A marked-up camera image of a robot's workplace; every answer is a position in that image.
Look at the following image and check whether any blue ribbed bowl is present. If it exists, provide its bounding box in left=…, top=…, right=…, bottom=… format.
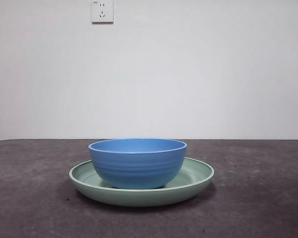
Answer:
left=88, top=138, right=188, bottom=189

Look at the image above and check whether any green round plate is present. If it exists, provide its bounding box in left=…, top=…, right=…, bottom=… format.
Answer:
left=69, top=156, right=215, bottom=208

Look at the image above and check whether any white wall socket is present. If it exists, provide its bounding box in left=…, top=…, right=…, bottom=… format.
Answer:
left=91, top=0, right=114, bottom=24

